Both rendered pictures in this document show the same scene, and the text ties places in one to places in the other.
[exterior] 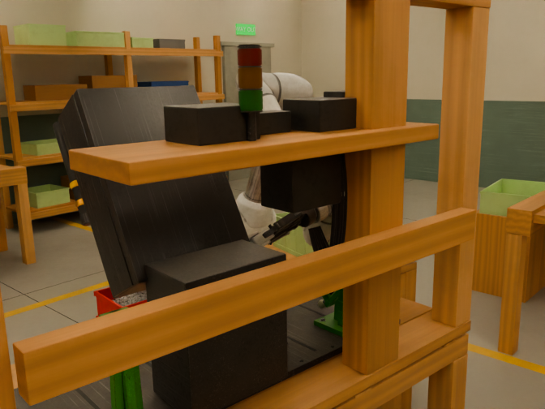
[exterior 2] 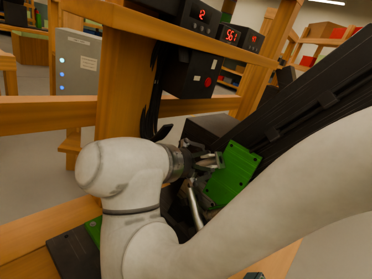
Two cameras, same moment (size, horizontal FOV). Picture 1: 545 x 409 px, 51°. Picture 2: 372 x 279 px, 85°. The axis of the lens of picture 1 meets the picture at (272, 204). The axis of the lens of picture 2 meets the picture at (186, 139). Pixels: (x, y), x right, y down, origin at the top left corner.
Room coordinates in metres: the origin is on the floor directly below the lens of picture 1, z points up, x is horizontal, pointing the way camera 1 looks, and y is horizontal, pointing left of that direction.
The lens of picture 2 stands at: (2.15, -0.19, 1.52)
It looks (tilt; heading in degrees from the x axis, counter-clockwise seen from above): 25 degrees down; 167
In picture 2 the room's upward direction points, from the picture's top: 17 degrees clockwise
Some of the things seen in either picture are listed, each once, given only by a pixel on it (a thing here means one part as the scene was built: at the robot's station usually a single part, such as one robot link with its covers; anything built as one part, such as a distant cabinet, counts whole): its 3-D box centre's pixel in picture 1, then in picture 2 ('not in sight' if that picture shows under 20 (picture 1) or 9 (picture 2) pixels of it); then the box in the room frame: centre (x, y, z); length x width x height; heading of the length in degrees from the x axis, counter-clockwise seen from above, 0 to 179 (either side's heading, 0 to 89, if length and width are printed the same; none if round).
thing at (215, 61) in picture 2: (300, 175); (191, 72); (1.43, -0.07, 1.42); 0.17 x 0.12 x 0.15; 131
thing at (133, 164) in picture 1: (281, 143); (206, 44); (1.32, -0.02, 1.52); 0.90 x 0.25 x 0.04; 131
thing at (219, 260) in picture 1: (219, 322); (210, 155); (1.34, 0.14, 1.07); 0.30 x 0.18 x 0.34; 131
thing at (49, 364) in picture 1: (315, 274); (169, 106); (1.24, -0.09, 1.23); 1.30 x 0.05 x 0.09; 131
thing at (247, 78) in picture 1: (250, 79); (228, 8); (1.21, 0.04, 1.67); 0.05 x 0.05 x 0.05
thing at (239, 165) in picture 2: not in sight; (234, 172); (1.61, 0.13, 1.17); 0.13 x 0.12 x 0.20; 131
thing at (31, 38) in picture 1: (123, 122); not in sight; (7.30, 1.86, 1.12); 3.01 x 0.54 x 2.23; 138
